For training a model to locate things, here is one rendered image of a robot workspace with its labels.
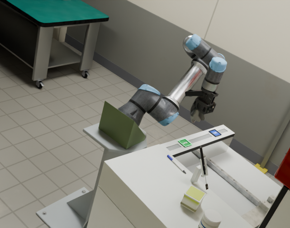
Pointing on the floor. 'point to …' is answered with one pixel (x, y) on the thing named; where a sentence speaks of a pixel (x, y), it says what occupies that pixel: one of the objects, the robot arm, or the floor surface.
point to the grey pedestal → (82, 193)
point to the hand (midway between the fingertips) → (192, 120)
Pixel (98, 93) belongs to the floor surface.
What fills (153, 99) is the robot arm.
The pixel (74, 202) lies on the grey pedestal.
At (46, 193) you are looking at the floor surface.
